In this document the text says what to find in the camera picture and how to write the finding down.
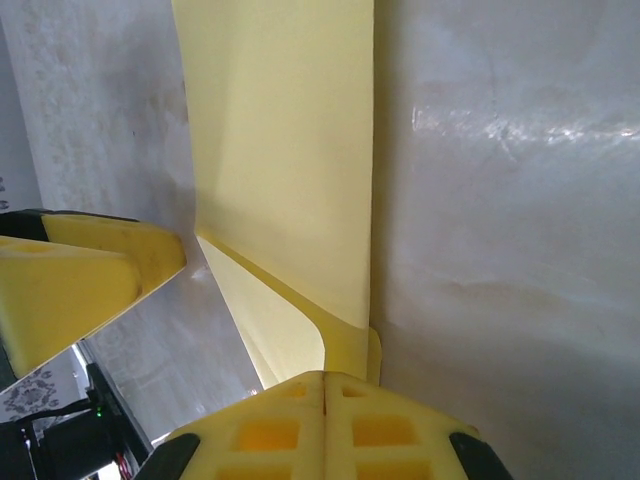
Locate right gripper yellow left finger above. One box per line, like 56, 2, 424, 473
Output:
132, 370, 327, 480

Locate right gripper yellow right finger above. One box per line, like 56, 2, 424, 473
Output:
325, 370, 516, 480

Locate yellow paper sheet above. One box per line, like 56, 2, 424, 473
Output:
169, 0, 384, 401

